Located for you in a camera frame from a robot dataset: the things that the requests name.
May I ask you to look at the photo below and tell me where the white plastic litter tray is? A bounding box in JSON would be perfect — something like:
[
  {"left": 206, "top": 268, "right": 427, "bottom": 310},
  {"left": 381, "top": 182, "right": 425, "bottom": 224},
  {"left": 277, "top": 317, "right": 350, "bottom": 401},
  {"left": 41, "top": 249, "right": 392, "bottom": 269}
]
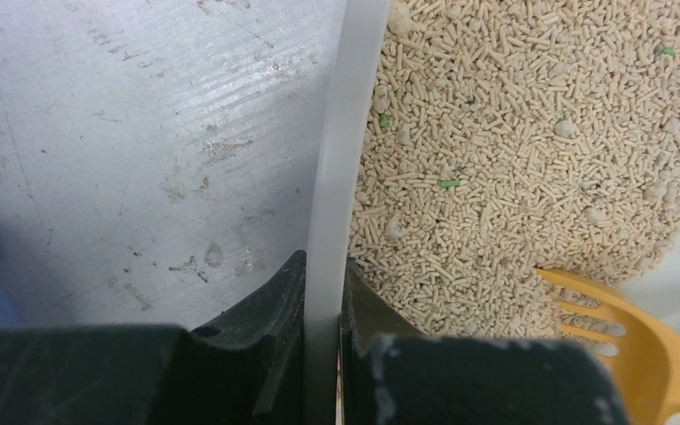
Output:
[{"left": 301, "top": 0, "right": 680, "bottom": 425}]

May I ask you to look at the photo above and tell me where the yellow slotted litter scoop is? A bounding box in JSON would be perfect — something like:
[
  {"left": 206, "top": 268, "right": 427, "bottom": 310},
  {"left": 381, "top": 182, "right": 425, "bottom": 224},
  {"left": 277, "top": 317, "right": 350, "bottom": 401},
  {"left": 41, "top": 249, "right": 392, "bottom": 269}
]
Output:
[{"left": 537, "top": 268, "right": 680, "bottom": 424}]

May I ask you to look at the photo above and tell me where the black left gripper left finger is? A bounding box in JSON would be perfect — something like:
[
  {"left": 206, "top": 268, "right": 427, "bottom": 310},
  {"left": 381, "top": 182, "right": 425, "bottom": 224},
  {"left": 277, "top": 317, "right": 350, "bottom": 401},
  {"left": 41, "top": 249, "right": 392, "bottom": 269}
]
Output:
[{"left": 0, "top": 251, "right": 306, "bottom": 424}]

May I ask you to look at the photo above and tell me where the beige cat litter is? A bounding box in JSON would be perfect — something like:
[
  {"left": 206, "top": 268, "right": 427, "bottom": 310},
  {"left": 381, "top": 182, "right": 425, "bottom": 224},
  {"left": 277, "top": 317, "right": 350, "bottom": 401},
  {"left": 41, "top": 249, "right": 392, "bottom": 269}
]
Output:
[{"left": 348, "top": 0, "right": 680, "bottom": 342}]

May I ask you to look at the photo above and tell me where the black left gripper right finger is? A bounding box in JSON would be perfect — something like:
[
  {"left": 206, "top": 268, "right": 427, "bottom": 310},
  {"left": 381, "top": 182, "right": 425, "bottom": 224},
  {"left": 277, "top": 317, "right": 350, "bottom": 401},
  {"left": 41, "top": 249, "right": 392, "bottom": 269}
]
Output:
[{"left": 339, "top": 260, "right": 630, "bottom": 424}]

